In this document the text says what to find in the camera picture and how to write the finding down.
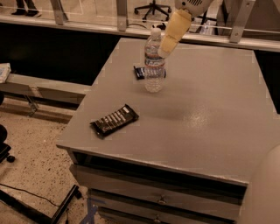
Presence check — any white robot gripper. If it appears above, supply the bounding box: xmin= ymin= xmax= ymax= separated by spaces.
xmin=157 ymin=0 xmax=213 ymax=58

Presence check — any clear plastic water bottle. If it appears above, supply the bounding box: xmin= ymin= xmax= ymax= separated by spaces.
xmin=144 ymin=28 xmax=165 ymax=93

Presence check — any blue rxbar blueberry wrapper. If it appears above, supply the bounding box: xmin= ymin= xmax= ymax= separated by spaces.
xmin=134 ymin=66 xmax=166 ymax=80

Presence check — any black snack bar wrapper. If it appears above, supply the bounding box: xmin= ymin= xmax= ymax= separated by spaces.
xmin=90 ymin=104 xmax=139 ymax=137

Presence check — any grey drawer cabinet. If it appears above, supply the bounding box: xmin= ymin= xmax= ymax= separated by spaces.
xmin=58 ymin=38 xmax=280 ymax=224

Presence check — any grey side bench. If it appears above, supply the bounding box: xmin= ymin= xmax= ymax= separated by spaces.
xmin=0 ymin=63 xmax=90 ymax=110

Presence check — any black chair caster left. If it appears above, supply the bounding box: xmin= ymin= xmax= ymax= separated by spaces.
xmin=0 ymin=124 xmax=15 ymax=163

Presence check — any black stand base bar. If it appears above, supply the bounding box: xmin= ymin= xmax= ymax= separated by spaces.
xmin=0 ymin=185 xmax=81 ymax=224

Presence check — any metal railing frame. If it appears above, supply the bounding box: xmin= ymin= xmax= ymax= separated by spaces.
xmin=0 ymin=0 xmax=280 ymax=52

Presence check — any black floor cable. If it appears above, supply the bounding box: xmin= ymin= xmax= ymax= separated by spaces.
xmin=0 ymin=182 xmax=60 ymax=208

